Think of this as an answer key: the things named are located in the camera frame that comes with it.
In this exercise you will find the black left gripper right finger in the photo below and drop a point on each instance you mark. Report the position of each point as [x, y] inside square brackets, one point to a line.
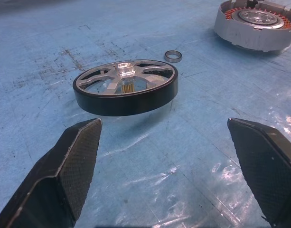
[268, 171]

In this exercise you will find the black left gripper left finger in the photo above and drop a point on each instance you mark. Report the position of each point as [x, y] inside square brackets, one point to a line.
[71, 171]

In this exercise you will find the black-rimmed silver spoked rotor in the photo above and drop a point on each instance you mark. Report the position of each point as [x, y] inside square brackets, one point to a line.
[126, 104]

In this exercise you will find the grey motor stator housing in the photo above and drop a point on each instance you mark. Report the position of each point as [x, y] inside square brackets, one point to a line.
[242, 35]

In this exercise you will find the blue plastic table cover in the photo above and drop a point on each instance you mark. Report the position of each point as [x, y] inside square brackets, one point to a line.
[159, 166]

